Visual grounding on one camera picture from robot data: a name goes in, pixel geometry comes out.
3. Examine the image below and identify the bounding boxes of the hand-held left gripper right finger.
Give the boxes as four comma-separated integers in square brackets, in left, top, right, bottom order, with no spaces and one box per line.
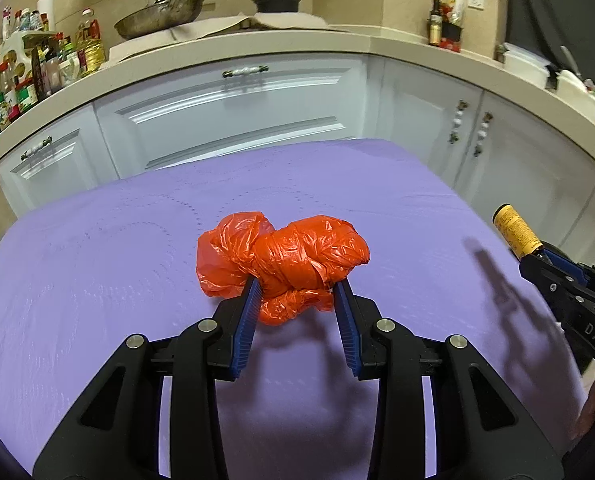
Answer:
[333,278,563,480]

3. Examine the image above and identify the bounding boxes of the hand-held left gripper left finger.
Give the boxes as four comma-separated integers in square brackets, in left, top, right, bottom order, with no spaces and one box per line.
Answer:
[32,276,263,480]

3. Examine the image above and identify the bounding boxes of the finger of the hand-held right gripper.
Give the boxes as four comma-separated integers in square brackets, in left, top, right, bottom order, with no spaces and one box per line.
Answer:
[542,244,595,285]
[519,254,585,311]

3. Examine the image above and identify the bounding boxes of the gold label bottle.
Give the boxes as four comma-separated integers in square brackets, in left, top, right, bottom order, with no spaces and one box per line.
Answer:
[492,203,544,261]

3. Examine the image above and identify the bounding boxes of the red plastic bag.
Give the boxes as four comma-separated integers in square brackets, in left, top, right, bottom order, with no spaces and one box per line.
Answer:
[196,211,371,326]

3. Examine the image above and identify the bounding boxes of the purple tablecloth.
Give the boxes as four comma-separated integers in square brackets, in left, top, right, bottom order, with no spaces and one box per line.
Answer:
[0,137,591,480]

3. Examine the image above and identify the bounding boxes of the white lidded container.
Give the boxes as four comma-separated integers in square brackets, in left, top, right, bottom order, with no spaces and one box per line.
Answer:
[503,42,552,86]

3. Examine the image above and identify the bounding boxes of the steel spoon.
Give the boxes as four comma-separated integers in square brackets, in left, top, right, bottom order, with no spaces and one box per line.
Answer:
[559,45,583,81]

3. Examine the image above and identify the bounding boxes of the white kitchen cabinets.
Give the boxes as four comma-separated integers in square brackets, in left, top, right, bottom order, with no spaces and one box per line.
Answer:
[0,52,595,381]

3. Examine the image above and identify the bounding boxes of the red black box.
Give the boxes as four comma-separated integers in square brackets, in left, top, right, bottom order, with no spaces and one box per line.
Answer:
[440,22,463,53]

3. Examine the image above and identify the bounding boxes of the beige countertop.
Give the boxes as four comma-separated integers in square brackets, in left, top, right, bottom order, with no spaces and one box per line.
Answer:
[0,30,595,181]

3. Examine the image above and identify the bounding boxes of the dark olive oil bottle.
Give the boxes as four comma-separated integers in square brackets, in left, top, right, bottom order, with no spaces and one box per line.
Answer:
[427,0,443,47]

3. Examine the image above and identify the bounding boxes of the yellow cooking oil bottle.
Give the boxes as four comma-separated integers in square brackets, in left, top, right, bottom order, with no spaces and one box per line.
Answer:
[76,8,107,73]

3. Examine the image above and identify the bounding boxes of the steel frying pan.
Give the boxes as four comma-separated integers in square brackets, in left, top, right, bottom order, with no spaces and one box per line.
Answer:
[113,0,204,41]

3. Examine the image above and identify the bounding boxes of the black pot with lid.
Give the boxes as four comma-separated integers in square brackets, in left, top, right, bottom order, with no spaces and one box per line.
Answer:
[251,0,303,14]

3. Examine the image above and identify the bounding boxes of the cluster of condiment bottles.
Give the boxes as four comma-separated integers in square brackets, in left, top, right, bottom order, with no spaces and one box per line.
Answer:
[0,7,109,131]

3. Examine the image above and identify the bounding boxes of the white beaded cabinet handle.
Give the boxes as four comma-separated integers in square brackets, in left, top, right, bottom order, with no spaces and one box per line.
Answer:
[474,112,493,157]
[450,100,468,143]

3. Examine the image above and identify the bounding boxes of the white black drawer handle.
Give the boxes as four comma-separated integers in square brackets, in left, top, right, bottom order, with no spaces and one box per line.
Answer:
[222,65,269,78]
[21,136,54,161]

